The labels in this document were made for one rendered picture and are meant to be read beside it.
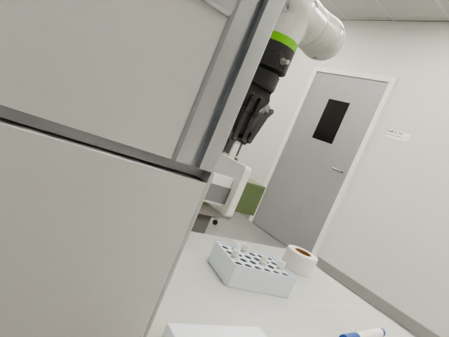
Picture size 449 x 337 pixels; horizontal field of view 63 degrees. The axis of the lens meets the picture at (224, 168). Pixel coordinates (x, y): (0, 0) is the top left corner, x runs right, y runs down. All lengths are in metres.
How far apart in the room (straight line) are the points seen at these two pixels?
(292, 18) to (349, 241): 3.42
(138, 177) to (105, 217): 0.03
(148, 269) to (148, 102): 0.13
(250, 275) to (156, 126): 0.39
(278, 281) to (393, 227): 3.30
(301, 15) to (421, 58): 3.55
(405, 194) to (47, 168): 3.76
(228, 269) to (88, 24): 0.44
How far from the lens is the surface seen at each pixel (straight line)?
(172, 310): 0.47
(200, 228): 1.18
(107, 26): 0.24
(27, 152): 0.24
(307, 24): 0.86
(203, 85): 0.26
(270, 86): 0.82
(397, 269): 3.86
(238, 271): 0.58
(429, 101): 4.11
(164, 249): 0.29
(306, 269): 0.81
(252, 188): 1.14
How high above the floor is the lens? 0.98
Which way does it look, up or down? 6 degrees down
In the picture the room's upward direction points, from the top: 23 degrees clockwise
